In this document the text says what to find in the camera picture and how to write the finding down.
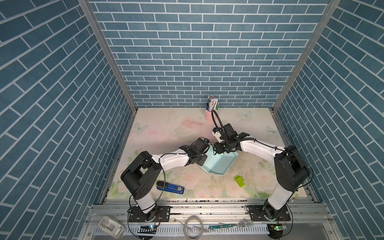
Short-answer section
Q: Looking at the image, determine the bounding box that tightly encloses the light blue paper box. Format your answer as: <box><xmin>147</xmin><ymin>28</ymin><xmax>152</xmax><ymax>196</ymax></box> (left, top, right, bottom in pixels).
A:
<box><xmin>201</xmin><ymin>147</ymin><xmax>239</xmax><ymax>176</ymax></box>

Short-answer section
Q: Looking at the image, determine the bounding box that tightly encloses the green plastic block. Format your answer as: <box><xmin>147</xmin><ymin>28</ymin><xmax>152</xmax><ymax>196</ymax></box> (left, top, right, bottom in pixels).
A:
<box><xmin>234</xmin><ymin>175</ymin><xmax>245</xmax><ymax>188</ymax></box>

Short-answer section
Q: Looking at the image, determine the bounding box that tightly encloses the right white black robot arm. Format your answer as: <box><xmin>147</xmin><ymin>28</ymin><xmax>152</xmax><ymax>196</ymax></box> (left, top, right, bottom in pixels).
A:
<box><xmin>212</xmin><ymin>124</ymin><xmax>311</xmax><ymax>221</ymax></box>

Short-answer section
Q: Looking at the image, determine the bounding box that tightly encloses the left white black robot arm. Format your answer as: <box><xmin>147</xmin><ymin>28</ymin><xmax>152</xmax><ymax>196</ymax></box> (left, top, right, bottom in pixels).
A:
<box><xmin>121</xmin><ymin>138</ymin><xmax>210</xmax><ymax>222</ymax></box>

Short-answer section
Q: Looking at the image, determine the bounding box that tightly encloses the pink pen holder cup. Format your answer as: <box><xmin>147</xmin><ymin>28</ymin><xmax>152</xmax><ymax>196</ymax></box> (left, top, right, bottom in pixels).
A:
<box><xmin>205</xmin><ymin>111</ymin><xmax>213</xmax><ymax>123</ymax></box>

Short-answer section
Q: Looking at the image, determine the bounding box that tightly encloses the blue black stapler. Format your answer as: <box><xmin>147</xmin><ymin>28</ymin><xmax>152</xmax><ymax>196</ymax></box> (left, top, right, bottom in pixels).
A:
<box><xmin>156</xmin><ymin>181</ymin><xmax>185</xmax><ymax>195</ymax></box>

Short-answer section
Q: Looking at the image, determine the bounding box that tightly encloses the metal fork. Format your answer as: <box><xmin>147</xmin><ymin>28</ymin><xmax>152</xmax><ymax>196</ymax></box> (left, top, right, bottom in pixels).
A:
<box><xmin>219</xmin><ymin>218</ymin><xmax>253</xmax><ymax>228</ymax></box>

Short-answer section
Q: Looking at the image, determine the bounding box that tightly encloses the white plastic holder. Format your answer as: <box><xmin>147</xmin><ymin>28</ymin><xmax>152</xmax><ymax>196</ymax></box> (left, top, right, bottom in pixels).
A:
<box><xmin>98</xmin><ymin>216</ymin><xmax>127</xmax><ymax>240</ymax></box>

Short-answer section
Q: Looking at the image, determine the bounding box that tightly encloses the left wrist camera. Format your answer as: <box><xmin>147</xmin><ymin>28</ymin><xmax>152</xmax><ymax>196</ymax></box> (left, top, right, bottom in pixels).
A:
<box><xmin>192</xmin><ymin>138</ymin><xmax>210</xmax><ymax>155</ymax></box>

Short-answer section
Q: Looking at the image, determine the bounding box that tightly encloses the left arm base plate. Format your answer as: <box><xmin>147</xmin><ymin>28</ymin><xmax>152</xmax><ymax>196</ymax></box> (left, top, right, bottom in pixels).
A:
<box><xmin>128</xmin><ymin>206</ymin><xmax>171</xmax><ymax>223</ymax></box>

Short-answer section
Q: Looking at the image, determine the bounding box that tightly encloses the coiled white cable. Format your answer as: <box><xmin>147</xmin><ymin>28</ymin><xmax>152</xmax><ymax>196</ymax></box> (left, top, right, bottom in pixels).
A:
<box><xmin>182</xmin><ymin>215</ymin><xmax>205</xmax><ymax>240</ymax></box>

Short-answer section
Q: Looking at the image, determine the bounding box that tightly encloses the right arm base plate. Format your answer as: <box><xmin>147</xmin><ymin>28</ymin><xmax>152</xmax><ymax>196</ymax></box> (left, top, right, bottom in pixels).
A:
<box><xmin>245</xmin><ymin>205</ymin><xmax>291</xmax><ymax>222</ymax></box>

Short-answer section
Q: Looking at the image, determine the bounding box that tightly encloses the aluminium frame rail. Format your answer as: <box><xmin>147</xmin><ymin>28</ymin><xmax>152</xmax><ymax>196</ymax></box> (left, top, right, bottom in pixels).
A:
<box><xmin>79</xmin><ymin>200</ymin><xmax>342</xmax><ymax>240</ymax></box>

